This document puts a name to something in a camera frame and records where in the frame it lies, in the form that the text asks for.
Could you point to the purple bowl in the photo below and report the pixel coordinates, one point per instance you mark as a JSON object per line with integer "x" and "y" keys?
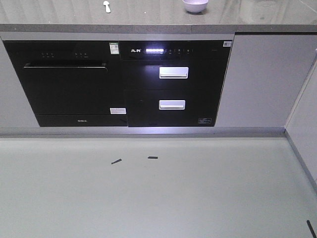
{"x": 195, "y": 6}

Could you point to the mint green spoon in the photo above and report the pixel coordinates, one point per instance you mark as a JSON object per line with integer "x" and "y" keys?
{"x": 107, "y": 8}

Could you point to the black disinfection cabinet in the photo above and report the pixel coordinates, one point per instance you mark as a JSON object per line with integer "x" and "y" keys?
{"x": 140, "y": 62}

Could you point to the black built-in dishwasher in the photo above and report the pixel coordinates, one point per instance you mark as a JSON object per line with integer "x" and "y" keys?
{"x": 70, "y": 83}

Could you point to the grey cabinet door right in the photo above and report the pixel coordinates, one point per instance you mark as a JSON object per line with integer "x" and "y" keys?
{"x": 264, "y": 76}

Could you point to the grey stone countertop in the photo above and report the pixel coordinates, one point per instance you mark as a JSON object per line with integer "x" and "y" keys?
{"x": 158, "y": 16}

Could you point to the grey side cabinet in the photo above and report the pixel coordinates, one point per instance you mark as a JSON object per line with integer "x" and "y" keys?
{"x": 301, "y": 125}

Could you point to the black floor tape right upper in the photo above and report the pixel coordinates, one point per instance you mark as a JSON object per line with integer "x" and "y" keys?
{"x": 311, "y": 229}

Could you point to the lower silver drawer handle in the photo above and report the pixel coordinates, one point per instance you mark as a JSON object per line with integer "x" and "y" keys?
{"x": 172, "y": 104}

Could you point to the silver drawer handle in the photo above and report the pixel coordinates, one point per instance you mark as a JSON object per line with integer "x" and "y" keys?
{"x": 173, "y": 72}
{"x": 172, "y": 104}

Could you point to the upper silver drawer handle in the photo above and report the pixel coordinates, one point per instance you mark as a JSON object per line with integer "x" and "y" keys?
{"x": 173, "y": 72}

